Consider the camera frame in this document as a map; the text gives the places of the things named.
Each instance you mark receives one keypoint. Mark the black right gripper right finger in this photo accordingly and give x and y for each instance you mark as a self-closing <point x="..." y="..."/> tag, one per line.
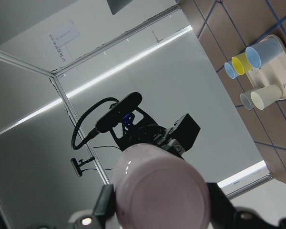
<point x="221" y="208"/>

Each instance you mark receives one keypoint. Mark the yellow plastic cup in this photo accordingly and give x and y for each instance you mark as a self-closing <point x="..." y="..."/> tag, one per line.
<point x="241" y="63"/>

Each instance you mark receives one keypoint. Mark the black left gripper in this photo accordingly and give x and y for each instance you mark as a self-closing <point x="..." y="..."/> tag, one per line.
<point x="184" y="131"/>

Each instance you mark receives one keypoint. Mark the blue plastic cup near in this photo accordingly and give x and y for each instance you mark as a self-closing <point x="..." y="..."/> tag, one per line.
<point x="261" y="53"/>

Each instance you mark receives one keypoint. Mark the cream plastic cup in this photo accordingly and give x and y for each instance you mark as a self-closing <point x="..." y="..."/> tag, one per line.
<point x="265" y="96"/>

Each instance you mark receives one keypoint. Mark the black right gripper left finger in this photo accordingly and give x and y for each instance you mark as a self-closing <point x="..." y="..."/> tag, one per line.
<point x="105" y="204"/>

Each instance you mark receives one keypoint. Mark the grey plastic cup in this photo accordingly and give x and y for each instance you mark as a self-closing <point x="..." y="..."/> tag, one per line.
<point x="246" y="100"/>

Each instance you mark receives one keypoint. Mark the black webcam on stand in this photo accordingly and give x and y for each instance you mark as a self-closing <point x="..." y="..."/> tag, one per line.
<point x="78" y="164"/>

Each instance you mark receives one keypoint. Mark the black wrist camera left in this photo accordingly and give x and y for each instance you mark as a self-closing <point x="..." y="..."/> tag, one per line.
<point x="118" y="112"/>

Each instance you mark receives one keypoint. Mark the pink plastic cup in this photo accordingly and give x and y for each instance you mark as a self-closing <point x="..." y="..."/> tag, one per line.
<point x="157" y="190"/>

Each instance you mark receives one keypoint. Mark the light blue plastic cup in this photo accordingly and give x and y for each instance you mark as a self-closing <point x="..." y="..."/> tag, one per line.
<point x="231" y="72"/>

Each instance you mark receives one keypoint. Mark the cream rectangular tray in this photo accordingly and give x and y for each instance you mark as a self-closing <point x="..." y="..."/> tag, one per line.
<point x="273" y="72"/>

